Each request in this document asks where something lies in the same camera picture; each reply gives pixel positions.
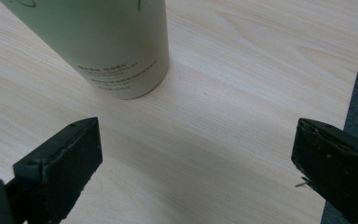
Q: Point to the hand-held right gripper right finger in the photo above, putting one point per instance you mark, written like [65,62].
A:
[338,168]

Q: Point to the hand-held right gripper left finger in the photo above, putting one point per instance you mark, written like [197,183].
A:
[59,168]

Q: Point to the green pump bottle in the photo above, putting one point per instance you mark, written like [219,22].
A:
[105,40]

